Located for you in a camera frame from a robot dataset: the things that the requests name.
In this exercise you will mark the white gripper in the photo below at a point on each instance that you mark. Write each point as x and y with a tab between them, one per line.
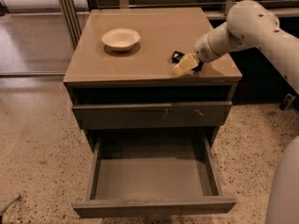
204	50

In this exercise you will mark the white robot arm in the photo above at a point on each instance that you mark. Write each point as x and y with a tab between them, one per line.
248	24

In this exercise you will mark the grey drawer cabinet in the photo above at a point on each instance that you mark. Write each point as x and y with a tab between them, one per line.
98	75

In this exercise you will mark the white ceramic bowl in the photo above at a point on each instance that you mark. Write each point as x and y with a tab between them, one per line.
121	39

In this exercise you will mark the small metal floor bracket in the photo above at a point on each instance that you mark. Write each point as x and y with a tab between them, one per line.
287	102

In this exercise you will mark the metal frame post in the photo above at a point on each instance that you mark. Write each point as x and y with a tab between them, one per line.
71	19

